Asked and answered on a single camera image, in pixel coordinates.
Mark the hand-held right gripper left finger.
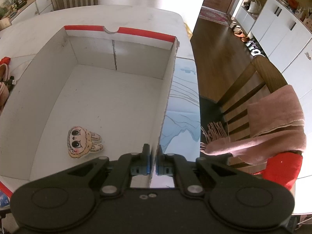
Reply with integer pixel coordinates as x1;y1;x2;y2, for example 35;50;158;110
64;143;151;198

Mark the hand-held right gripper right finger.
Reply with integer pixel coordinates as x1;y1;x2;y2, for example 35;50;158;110
156;146;242;198

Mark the red and white cardboard box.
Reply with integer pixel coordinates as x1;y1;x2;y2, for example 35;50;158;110
0;25;181;198

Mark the cartoon plush charm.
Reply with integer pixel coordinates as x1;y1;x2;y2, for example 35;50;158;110
67;126;105;159

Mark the red cushion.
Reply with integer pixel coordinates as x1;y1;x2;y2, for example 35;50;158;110
262;151;303;191

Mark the pink fringed scarf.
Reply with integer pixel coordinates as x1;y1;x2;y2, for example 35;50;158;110
200;84;306;165

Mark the blue printed packet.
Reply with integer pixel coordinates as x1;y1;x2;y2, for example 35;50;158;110
0;190;11;207

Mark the red patterned rug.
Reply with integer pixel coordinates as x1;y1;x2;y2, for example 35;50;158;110
199;6;231;26

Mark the tall white cabinet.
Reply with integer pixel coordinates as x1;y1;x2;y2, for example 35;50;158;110
251;0;312;98

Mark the white bag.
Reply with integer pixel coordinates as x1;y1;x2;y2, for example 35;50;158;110
249;0;262;14

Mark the white sideboard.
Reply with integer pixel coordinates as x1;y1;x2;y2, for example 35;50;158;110
0;0;54;31

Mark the small brown cardboard box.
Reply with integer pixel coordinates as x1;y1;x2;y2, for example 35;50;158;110
0;18;12;31

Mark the black charger cable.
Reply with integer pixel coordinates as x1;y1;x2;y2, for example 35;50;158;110
0;76;17;87

